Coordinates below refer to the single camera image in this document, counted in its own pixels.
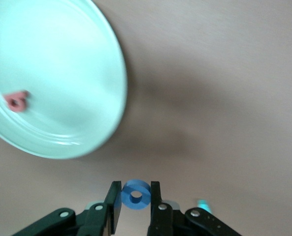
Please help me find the blue foam letter o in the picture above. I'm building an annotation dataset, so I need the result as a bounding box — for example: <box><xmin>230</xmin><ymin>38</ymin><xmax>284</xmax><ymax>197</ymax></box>
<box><xmin>120</xmin><ymin>178</ymin><xmax>152</xmax><ymax>211</ymax></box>

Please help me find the pink foam letter g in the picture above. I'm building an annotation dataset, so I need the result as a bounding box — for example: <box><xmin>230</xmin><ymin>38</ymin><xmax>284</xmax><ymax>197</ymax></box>
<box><xmin>3</xmin><ymin>90</ymin><xmax>30</xmax><ymax>113</ymax></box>

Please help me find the light green plate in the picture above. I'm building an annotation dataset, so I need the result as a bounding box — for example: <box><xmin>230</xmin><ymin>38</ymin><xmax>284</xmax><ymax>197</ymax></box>
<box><xmin>0</xmin><ymin>0</ymin><xmax>128</xmax><ymax>160</ymax></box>

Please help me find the brown table cover sheet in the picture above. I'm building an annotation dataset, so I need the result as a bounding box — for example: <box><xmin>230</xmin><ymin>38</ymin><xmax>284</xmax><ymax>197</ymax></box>
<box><xmin>0</xmin><ymin>0</ymin><xmax>292</xmax><ymax>236</ymax></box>

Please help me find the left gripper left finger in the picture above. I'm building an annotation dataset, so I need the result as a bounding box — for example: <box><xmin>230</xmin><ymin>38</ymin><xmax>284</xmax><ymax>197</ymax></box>
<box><xmin>12</xmin><ymin>181</ymin><xmax>123</xmax><ymax>236</ymax></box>

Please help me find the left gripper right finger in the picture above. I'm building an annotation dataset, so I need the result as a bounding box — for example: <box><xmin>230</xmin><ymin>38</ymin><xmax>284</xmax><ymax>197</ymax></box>
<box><xmin>147</xmin><ymin>181</ymin><xmax>242</xmax><ymax>236</ymax></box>

